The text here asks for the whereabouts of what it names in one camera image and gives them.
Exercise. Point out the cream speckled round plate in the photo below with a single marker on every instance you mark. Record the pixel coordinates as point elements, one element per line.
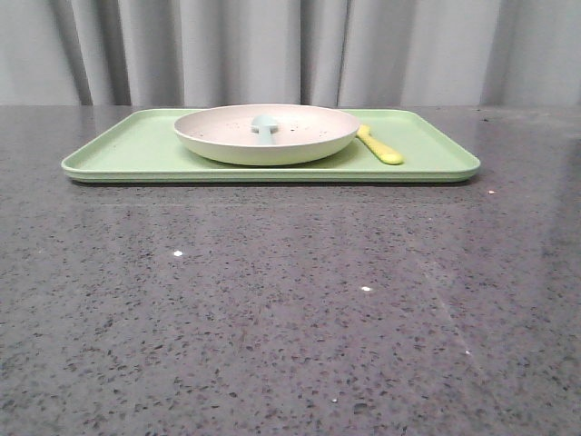
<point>305,133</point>

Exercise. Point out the yellow plastic fork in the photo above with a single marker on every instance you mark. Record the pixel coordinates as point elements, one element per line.
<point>382,151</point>

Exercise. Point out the pale blue plastic spoon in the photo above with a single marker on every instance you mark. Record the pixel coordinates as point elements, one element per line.
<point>264,126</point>

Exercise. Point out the light green plastic tray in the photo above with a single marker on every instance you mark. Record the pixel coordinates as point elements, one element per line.
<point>143,148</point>

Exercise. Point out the grey pleated curtain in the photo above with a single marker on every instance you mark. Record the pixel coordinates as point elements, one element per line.
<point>329,53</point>

